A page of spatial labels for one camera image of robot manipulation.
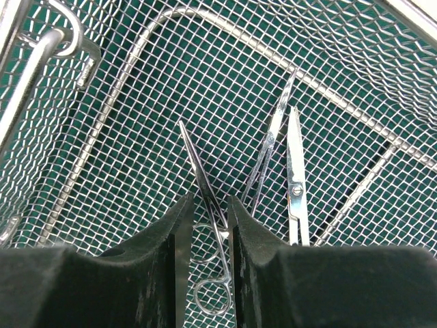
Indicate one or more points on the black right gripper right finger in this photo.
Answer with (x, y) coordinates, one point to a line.
(279, 285)

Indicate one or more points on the steel mesh instrument tray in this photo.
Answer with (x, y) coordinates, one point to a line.
(205, 102)

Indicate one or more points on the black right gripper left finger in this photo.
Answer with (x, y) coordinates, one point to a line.
(142, 282)

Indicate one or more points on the steel surgical scissors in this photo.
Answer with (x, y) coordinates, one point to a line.
(295, 167)

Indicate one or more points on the dark green surgical cloth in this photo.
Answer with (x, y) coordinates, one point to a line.
(218, 143)

